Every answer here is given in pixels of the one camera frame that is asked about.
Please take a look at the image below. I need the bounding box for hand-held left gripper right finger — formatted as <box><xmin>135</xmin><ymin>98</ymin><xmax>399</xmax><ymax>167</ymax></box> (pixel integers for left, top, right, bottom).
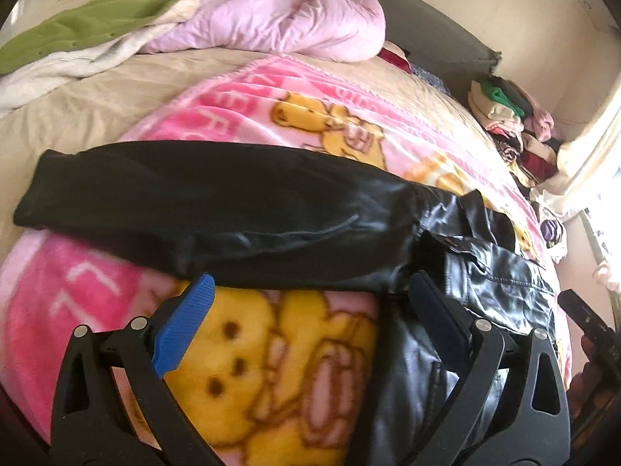
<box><xmin>409</xmin><ymin>272</ymin><xmax>573</xmax><ymax>466</ymax></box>

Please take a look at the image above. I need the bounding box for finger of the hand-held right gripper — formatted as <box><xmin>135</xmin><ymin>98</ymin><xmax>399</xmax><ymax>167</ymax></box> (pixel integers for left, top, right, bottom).
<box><xmin>558</xmin><ymin>290</ymin><xmax>621</xmax><ymax>365</ymax></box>

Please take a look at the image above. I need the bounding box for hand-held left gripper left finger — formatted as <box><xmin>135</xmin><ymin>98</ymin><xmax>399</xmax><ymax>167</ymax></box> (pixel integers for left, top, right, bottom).
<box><xmin>49</xmin><ymin>273</ymin><xmax>224</xmax><ymax>466</ymax></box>

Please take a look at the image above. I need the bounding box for black leather jacket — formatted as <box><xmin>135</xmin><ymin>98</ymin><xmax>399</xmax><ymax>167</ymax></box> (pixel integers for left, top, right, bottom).
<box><xmin>14</xmin><ymin>140</ymin><xmax>559</xmax><ymax>466</ymax></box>

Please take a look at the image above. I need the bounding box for woven basket of clothes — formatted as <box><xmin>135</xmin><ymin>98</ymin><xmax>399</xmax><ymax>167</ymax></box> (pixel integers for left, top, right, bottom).
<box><xmin>530</xmin><ymin>189</ymin><xmax>568</xmax><ymax>262</ymax></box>

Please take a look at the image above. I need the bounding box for pile of folded clothes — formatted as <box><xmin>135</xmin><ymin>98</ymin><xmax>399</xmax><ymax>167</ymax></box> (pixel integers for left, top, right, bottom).
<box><xmin>468</xmin><ymin>75</ymin><xmax>568</xmax><ymax>190</ymax></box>

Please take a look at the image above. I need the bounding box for person's right hand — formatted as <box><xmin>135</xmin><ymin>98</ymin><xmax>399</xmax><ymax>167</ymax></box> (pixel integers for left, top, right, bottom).
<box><xmin>570</xmin><ymin>340</ymin><xmax>605</xmax><ymax>418</ymax></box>

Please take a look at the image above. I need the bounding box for cream curtain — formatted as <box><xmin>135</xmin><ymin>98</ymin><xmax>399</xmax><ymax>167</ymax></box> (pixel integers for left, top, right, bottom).
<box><xmin>558</xmin><ymin>102</ymin><xmax>621</xmax><ymax>214</ymax></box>

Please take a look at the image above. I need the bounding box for blue patterned cloth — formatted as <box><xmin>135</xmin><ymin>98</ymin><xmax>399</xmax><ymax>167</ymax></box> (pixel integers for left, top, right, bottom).
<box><xmin>415</xmin><ymin>64</ymin><xmax>449</xmax><ymax>95</ymax></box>

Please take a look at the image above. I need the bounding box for pink printed blanket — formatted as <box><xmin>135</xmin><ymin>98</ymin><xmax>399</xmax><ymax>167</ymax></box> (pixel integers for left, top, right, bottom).
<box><xmin>0</xmin><ymin>56</ymin><xmax>568</xmax><ymax>466</ymax></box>

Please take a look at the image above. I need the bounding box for bed with beige sheet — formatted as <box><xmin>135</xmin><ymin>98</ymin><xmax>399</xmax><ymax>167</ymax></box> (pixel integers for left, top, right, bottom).
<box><xmin>0</xmin><ymin>43</ymin><xmax>539</xmax><ymax>214</ymax></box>

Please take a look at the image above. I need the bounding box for dark red cloth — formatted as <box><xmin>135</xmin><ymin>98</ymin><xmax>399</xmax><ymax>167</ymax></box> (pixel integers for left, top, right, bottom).
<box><xmin>378</xmin><ymin>41</ymin><xmax>413</xmax><ymax>75</ymax></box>

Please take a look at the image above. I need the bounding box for dark grey headboard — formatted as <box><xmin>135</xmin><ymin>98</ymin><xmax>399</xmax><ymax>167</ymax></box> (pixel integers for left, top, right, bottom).
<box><xmin>257</xmin><ymin>0</ymin><xmax>500</xmax><ymax>98</ymax></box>

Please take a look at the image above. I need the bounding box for light pink quilt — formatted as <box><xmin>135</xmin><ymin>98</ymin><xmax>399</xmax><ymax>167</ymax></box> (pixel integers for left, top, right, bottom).
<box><xmin>141</xmin><ymin>0</ymin><xmax>387</xmax><ymax>63</ymax></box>

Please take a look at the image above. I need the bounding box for green and white blanket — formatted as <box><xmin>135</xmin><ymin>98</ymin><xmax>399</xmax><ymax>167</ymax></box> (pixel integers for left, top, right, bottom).
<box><xmin>0</xmin><ymin>0</ymin><xmax>210</xmax><ymax>116</ymax></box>

